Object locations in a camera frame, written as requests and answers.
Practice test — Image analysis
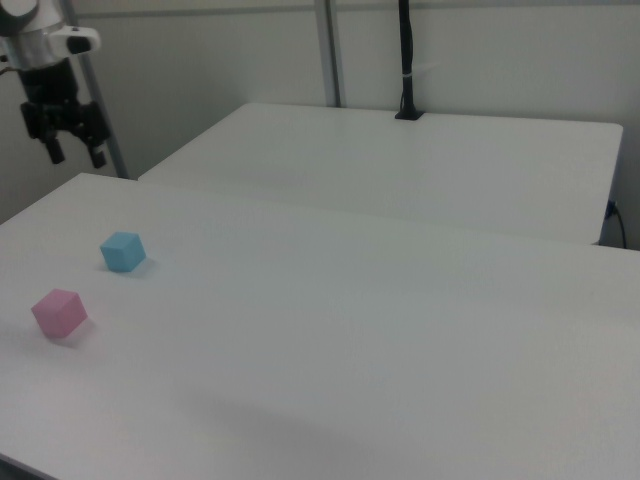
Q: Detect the black camera stand pole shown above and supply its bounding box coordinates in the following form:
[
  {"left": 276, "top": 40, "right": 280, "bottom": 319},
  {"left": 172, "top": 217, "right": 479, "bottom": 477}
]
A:
[{"left": 393, "top": 0, "right": 426, "bottom": 122}]

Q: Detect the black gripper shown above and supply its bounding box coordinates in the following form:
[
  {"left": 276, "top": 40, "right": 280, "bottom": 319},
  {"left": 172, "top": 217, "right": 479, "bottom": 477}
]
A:
[{"left": 19, "top": 59, "right": 112, "bottom": 169}]

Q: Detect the pink cube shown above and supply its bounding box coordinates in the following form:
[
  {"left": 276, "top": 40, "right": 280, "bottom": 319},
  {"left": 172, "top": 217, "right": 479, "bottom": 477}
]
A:
[{"left": 30, "top": 288, "right": 89, "bottom": 340}]

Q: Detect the grey slim partition post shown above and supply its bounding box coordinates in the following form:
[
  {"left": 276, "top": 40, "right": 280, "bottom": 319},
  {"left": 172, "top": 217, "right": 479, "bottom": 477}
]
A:
[{"left": 64, "top": 0, "right": 132, "bottom": 180}]

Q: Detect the black wall cable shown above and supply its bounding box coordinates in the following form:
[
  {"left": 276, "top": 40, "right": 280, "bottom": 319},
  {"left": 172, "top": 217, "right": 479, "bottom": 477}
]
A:
[{"left": 612, "top": 202, "right": 629, "bottom": 249}]

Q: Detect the white rounded-corner table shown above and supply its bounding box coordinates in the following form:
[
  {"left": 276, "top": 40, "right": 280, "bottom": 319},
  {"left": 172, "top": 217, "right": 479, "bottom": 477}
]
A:
[{"left": 137, "top": 102, "right": 625, "bottom": 247}]

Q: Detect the grey double partition post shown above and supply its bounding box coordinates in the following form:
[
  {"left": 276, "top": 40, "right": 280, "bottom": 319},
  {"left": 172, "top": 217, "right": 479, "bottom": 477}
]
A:
[{"left": 313, "top": 0, "right": 347, "bottom": 109}]

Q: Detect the blue cube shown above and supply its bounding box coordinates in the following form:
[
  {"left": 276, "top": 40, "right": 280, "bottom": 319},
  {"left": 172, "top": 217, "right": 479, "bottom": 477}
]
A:
[{"left": 99, "top": 230, "right": 147, "bottom": 274}]

